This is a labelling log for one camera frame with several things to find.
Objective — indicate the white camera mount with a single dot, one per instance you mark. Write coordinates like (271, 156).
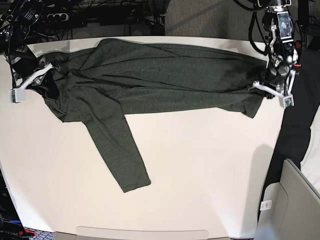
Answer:
(18, 94)
(287, 99)

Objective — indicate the grey plastic bin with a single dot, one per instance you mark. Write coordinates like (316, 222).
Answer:
(295, 212)

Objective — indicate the white price tag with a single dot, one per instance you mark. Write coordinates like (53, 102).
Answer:
(265, 205)

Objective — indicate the red clamp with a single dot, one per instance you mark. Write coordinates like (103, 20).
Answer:
(297, 63)

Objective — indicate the black garment on right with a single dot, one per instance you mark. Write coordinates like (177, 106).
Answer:
(295, 134)

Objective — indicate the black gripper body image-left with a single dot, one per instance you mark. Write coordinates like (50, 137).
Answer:
(47, 88)

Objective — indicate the black box with orange logo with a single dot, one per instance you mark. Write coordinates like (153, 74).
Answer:
(11, 227)

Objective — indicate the white power strip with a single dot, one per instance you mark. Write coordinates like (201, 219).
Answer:
(56, 17)

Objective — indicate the dark green long-sleeve shirt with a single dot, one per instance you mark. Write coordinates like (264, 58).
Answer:
(99, 86)

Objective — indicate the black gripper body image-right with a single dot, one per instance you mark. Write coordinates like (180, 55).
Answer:
(274, 82)

